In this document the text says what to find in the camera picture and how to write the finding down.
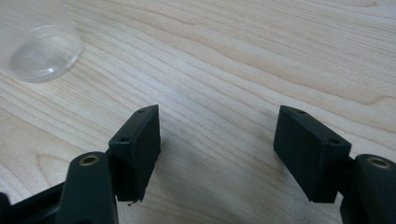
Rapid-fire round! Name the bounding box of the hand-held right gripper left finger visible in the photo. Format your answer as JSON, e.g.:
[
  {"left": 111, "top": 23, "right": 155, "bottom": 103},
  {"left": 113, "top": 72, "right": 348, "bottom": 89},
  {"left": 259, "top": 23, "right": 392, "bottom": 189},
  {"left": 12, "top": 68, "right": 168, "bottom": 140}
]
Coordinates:
[{"left": 107, "top": 104, "right": 163, "bottom": 203}]

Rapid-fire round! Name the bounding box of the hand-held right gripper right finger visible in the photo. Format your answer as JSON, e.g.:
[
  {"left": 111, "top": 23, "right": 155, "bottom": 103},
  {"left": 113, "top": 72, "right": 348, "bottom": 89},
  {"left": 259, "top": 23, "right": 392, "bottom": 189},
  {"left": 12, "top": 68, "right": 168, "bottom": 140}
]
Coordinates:
[{"left": 273, "top": 105, "right": 353, "bottom": 204}]

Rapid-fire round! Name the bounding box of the clear plastic cup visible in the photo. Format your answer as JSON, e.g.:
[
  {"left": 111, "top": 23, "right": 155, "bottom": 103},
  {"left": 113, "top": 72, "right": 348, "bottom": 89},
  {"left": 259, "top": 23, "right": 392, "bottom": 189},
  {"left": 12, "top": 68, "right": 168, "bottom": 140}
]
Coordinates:
[{"left": 0, "top": 0, "right": 85, "bottom": 84}]

